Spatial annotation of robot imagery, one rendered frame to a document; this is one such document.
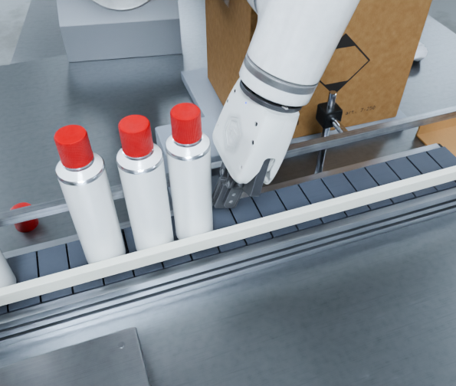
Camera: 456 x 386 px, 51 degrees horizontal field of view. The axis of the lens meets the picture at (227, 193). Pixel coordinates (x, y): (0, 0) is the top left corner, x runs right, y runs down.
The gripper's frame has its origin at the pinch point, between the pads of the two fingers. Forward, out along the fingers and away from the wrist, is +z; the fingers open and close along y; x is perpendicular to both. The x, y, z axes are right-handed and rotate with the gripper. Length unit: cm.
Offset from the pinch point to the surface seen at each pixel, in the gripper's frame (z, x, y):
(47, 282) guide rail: 11.0, -21.4, 4.1
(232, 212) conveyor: 5.5, 3.6, -2.0
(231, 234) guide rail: 3.4, 0.3, 4.3
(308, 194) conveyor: 1.4, 14.7, -1.7
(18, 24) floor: 103, -9, -272
